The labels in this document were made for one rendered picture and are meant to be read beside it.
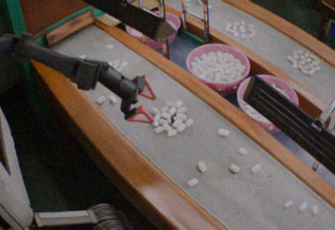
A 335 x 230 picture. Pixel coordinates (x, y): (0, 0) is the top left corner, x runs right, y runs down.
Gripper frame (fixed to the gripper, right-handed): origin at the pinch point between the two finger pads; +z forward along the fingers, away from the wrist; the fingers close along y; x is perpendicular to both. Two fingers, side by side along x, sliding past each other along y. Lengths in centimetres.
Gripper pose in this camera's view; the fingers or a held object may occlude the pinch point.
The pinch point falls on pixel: (151, 109)
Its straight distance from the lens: 111.4
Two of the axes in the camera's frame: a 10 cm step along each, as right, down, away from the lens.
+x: 7.2, -4.6, -5.2
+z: 6.9, 5.2, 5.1
